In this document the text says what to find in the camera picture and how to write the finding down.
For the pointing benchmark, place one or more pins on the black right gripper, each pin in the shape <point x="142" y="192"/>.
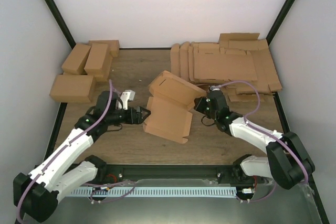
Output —
<point x="198" y="107"/>

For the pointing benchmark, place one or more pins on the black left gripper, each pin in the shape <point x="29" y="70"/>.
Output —
<point x="138" y="115"/>

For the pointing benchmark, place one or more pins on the cardboard box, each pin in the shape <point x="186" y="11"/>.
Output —
<point x="97" y="58"/>
<point x="73" y="88"/>
<point x="102" y="75"/>
<point x="76" y="61"/>
<point x="170" y="104"/>
<point x="113" y="45"/>

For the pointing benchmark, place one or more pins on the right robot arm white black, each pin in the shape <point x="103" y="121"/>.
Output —
<point x="287" y="161"/>

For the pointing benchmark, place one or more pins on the stack of flat cardboard blanks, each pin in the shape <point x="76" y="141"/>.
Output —
<point x="241" y="60"/>

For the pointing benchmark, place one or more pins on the light blue slotted cable duct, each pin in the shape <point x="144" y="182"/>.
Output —
<point x="217" y="192"/>

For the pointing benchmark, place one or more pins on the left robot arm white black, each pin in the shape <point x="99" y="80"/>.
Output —
<point x="39" y="192"/>

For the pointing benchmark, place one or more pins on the black aluminium frame rail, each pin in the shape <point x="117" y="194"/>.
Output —
<point x="223" y="174"/>

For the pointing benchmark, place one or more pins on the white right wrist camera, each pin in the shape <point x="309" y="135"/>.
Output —
<point x="214" y="88"/>

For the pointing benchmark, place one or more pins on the folded cardboard box front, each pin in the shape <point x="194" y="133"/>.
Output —
<point x="73" y="88"/>

